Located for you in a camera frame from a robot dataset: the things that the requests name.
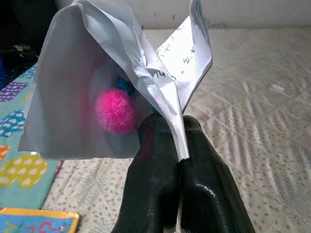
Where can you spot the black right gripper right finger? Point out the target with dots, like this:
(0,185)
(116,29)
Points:
(206,194)

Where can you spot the pink fluffy pom-pom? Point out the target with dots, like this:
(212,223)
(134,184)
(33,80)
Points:
(114,111)

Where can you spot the small blue crumpled wrapper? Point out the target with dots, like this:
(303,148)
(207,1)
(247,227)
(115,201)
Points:
(125,86)

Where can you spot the teal blanket with colourful shapes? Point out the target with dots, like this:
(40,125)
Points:
(22,136)

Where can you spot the white paper sheet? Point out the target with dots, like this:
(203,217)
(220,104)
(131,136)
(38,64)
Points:
(73,85)

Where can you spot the yellow-bordered blue picture book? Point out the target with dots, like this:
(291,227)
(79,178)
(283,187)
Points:
(36,222)

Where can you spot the white grey-speckled quilted mattress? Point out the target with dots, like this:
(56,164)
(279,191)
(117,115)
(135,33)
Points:
(255,121)

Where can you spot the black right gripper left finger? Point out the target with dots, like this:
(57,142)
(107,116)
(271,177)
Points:
(150,189)

